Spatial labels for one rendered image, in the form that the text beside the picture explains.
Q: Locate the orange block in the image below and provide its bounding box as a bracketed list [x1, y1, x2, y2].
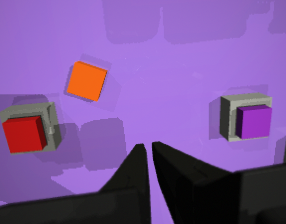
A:
[67, 61, 107, 102]

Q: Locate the red button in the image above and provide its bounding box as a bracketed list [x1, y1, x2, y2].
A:
[0, 102, 62, 155]

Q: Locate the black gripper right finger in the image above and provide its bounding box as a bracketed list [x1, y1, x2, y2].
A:
[152, 141, 286, 224]

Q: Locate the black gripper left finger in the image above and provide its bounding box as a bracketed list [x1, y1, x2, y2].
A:
[0, 143, 152, 224]

